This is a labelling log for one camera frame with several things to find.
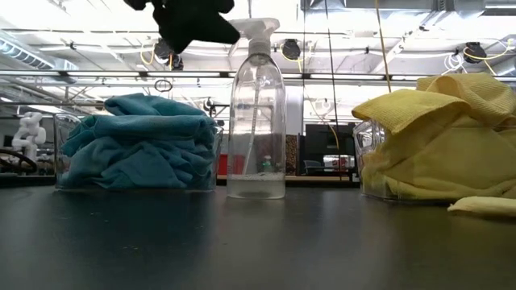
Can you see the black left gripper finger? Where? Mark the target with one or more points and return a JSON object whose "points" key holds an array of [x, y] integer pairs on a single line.
{"points": [[225, 35], [179, 46]]}

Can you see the blue microfiber towel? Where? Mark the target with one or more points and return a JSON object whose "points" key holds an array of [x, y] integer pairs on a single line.
{"points": [[133, 169], [153, 105]]}

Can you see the teal microfiber towel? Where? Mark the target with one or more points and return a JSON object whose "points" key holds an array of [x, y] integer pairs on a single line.
{"points": [[153, 127]]}

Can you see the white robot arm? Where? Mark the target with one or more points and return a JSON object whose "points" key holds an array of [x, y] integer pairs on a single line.
{"points": [[30, 133]]}

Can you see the clear spray bottle white trigger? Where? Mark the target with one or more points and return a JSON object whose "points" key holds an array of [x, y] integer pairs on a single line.
{"points": [[256, 121]]}

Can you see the grey building column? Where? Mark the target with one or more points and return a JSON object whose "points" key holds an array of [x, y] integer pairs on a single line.
{"points": [[294, 108]]}

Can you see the red box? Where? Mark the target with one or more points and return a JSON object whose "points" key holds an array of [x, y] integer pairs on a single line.
{"points": [[222, 165]]}

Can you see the brown speckled panel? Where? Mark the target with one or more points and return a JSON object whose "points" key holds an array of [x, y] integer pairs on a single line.
{"points": [[292, 155]]}

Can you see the clear plastic basket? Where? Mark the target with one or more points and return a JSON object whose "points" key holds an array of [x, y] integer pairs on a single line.
{"points": [[59, 161], [369, 141]]}

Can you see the black table mat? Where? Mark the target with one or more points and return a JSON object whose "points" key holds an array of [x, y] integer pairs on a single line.
{"points": [[242, 249]]}

